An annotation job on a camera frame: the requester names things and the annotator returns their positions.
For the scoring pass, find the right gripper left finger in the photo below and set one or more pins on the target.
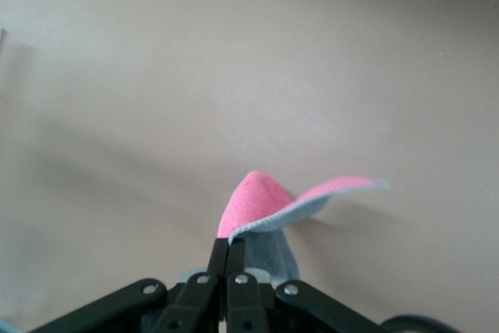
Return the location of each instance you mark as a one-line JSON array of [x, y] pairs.
[[195, 302]]

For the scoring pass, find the pink microfibre towel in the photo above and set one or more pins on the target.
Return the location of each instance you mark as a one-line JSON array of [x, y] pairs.
[[249, 204]]

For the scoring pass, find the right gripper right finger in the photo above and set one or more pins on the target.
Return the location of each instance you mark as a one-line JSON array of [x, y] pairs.
[[245, 302]]

